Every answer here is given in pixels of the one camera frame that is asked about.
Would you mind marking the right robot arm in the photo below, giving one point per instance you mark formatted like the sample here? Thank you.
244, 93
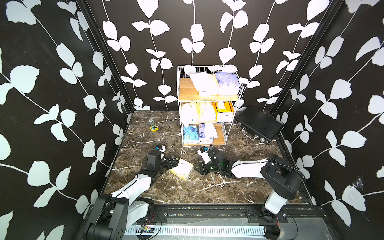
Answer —
284, 178

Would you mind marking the white slotted cable duct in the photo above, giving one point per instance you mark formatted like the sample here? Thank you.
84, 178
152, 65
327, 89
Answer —
199, 231

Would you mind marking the yellow tissue pack middle shelf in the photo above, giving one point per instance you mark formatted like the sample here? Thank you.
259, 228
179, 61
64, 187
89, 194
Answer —
206, 112

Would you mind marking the small circuit board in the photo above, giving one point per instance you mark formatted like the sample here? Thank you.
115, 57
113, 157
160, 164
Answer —
144, 229

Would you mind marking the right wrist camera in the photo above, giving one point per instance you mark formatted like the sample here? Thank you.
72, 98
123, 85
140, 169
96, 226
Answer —
204, 153

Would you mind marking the blue tissue pack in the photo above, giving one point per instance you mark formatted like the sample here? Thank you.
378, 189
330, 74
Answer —
190, 134

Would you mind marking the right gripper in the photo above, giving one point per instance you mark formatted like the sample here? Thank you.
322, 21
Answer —
202, 168

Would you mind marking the yellow clock toy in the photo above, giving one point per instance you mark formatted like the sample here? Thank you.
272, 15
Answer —
154, 128

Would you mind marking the purple tissue pack bottom shelf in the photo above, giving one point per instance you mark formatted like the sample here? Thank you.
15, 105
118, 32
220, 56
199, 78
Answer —
207, 133

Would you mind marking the orange tissue pack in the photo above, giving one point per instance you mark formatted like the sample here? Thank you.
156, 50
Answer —
224, 111

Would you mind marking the black carrying case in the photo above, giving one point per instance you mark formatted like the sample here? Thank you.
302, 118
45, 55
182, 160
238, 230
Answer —
258, 124

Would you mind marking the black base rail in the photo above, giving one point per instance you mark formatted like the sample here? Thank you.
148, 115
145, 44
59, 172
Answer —
251, 212

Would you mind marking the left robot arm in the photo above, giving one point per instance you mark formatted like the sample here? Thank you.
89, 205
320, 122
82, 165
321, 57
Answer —
112, 214

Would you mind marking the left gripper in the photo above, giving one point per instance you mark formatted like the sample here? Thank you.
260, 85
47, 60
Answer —
174, 163

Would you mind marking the orange-yellow tissue pack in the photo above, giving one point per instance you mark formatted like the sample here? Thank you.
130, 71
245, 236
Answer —
206, 84

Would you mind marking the white wire shelf rack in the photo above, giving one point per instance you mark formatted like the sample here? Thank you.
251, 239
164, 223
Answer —
208, 98

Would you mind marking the pale yellow tissue pack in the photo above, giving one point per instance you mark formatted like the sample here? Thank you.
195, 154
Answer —
189, 113

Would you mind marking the light yellow tissue pack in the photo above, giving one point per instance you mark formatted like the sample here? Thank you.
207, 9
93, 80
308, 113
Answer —
182, 170

